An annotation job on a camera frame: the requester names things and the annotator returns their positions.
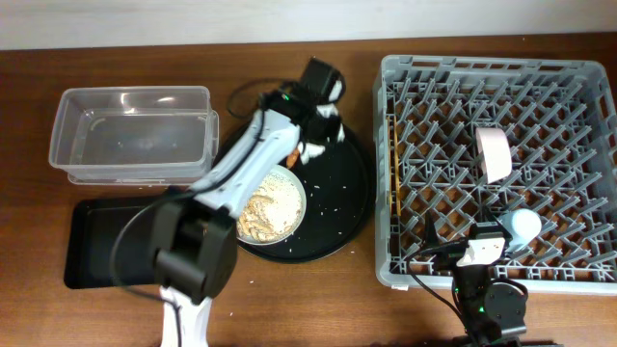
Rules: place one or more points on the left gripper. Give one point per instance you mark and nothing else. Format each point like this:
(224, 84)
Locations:
(334, 123)

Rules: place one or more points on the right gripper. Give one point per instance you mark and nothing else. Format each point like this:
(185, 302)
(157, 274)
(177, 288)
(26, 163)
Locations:
(431, 235)

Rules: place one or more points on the white tissue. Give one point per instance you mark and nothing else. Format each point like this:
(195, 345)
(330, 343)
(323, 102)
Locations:
(324, 130)

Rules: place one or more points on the brown sausage piece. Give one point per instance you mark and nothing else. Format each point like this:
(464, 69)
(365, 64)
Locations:
(292, 158)

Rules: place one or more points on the light blue cup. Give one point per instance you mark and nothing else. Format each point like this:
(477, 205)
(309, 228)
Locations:
(523, 225)

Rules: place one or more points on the wooden chopstick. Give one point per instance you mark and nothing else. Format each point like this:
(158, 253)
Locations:
(389, 164)
(396, 166)

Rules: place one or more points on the grey plate with food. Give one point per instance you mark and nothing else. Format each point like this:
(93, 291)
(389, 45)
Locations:
(274, 211)

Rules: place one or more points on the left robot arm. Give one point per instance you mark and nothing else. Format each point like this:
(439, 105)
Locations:
(193, 246)

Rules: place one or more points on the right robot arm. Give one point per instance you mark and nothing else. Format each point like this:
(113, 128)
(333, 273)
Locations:
(491, 310)

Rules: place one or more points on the grey dishwasher rack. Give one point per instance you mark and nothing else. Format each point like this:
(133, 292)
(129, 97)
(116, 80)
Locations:
(560, 121)

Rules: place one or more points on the round black serving tray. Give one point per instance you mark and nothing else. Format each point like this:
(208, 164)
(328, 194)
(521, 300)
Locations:
(340, 190)

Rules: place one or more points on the clear plastic bin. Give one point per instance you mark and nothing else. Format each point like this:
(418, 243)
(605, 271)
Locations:
(148, 135)

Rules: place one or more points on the black rectangular tray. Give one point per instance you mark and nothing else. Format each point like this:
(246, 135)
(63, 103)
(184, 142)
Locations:
(95, 225)

